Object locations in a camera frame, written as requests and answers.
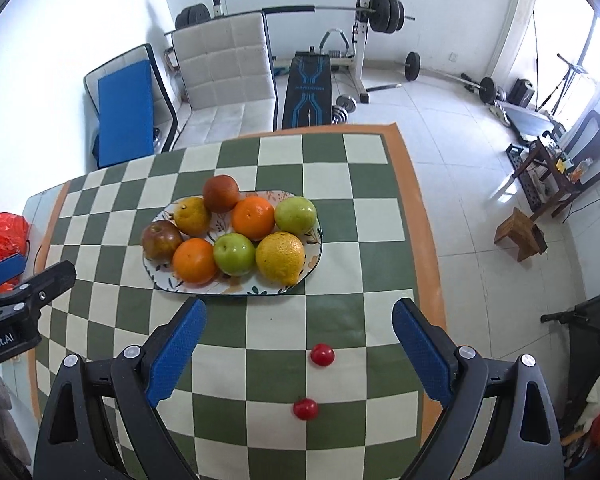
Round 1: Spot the yellow lemon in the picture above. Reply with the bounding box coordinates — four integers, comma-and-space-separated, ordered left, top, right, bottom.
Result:
173, 196, 211, 237

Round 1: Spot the green apple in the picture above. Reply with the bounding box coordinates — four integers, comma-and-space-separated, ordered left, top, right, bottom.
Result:
274, 196, 317, 236
213, 232, 256, 276

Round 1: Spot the yellow orange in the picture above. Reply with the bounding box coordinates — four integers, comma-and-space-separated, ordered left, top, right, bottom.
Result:
256, 231, 306, 286

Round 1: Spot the red plastic bag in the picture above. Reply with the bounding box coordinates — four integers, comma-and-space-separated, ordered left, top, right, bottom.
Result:
0, 212, 29, 294

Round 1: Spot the small wooden stool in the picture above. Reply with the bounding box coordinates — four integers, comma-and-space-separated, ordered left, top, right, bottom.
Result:
494, 208, 547, 262

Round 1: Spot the green white checkered tablecloth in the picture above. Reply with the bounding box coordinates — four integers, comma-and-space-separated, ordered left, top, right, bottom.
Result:
27, 126, 444, 479

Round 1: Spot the cherry tomato upper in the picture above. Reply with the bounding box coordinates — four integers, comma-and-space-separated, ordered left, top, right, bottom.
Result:
310, 344, 336, 367

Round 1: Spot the cherry tomato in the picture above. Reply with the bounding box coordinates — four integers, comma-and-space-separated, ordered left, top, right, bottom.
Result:
310, 344, 336, 367
292, 398, 320, 422

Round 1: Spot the cherry tomato lower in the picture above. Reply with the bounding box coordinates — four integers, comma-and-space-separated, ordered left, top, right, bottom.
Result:
292, 398, 320, 422

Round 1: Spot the floral deer oval plate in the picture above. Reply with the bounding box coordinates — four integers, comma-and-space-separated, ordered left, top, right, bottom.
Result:
143, 191, 323, 297

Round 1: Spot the white quilted chair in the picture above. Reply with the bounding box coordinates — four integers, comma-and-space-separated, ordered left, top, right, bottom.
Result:
172, 11, 278, 150

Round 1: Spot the floor barbell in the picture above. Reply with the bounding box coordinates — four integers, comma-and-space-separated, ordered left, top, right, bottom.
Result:
403, 51, 498, 105

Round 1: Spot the black blue weight bench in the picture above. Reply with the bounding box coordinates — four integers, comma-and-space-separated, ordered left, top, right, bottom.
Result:
282, 54, 332, 129

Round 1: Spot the barbell on rack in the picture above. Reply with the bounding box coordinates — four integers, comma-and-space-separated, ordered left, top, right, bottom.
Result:
175, 0, 416, 35

